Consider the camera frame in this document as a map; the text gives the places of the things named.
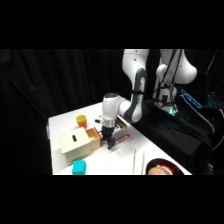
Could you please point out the light wooden box with slot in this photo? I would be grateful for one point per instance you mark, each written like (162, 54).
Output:
(75, 146)

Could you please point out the thin metal chopstick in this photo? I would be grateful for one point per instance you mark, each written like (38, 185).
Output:
(143, 162)
(134, 161)

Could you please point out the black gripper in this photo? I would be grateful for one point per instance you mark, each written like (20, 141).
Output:
(108, 131)

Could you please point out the black cloth covered stand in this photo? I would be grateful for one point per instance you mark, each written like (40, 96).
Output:
(166, 133)

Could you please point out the orange cup with yellow rim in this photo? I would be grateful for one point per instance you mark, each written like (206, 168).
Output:
(81, 122)

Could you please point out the blue lit keyboard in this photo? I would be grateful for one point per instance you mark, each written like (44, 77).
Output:
(216, 99)

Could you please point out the black round plate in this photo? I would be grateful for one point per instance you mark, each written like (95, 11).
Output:
(166, 163)

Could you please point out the toy burger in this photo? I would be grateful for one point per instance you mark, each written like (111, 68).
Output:
(159, 171)

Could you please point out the red and white marker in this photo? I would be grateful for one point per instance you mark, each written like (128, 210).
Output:
(123, 138)

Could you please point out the teal rectangular block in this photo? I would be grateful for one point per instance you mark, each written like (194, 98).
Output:
(79, 167)

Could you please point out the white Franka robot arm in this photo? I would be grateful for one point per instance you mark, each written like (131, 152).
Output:
(133, 66)

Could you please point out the device with blue glowing edge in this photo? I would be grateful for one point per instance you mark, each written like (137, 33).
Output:
(191, 99)

